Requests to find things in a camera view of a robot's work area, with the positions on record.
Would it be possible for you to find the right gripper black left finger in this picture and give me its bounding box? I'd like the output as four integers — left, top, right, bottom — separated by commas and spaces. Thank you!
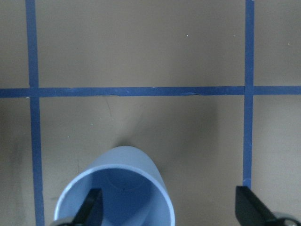
72, 188, 103, 226

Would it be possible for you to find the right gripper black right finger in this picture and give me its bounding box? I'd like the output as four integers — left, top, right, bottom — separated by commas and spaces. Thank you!
235, 186, 281, 226

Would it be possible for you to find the blue cup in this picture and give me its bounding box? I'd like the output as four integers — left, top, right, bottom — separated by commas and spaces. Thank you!
54, 146, 175, 226

